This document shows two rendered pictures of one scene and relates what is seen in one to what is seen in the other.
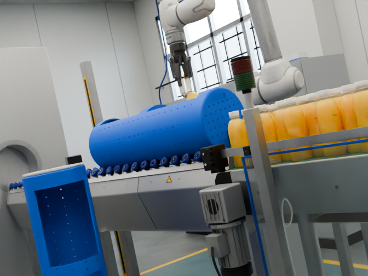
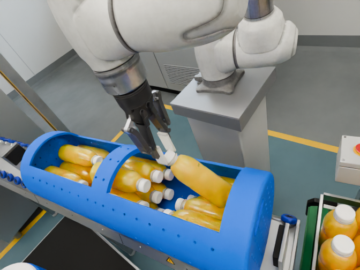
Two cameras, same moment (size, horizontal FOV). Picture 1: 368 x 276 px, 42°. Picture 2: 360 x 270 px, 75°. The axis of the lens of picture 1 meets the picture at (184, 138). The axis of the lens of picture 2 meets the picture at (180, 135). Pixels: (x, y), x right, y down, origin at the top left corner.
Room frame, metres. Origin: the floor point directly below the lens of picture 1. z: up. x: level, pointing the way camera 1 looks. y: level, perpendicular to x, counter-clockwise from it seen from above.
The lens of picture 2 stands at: (1.80, -0.08, 1.71)
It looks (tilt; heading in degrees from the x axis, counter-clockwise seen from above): 43 degrees down; 356
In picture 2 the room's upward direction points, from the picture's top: 24 degrees counter-clockwise
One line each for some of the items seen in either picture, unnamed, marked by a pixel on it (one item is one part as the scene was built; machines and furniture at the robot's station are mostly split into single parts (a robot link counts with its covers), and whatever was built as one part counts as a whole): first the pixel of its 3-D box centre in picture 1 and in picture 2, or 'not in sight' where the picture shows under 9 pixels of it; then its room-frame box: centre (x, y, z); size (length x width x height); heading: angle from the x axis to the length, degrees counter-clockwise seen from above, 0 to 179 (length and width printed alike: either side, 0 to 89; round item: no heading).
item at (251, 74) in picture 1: (245, 81); not in sight; (1.47, -0.22, 1.18); 0.06 x 0.06 x 0.05
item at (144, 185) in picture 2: not in sight; (143, 185); (2.27, 0.05, 1.16); 0.04 x 0.02 x 0.04; 133
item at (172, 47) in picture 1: (178, 53); (137, 102); (2.24, -0.05, 1.44); 0.08 x 0.07 x 0.09; 133
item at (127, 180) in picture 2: not in sight; (119, 178); (2.34, 0.12, 1.16); 0.19 x 0.07 x 0.07; 43
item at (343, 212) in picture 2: not in sight; (344, 214); (1.97, -0.37, 1.10); 0.04 x 0.04 x 0.02
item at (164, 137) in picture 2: (188, 85); (166, 142); (2.26, -0.07, 1.29); 0.03 x 0.01 x 0.07; 43
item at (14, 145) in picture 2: (75, 167); (20, 158); (2.97, 0.69, 1.00); 0.10 x 0.04 x 0.15; 133
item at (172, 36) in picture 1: (175, 38); (121, 72); (2.25, -0.05, 1.52); 0.09 x 0.09 x 0.06
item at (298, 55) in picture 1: (291, 60); not in sight; (3.87, -0.97, 1.48); 0.24 x 0.12 x 0.08; 41
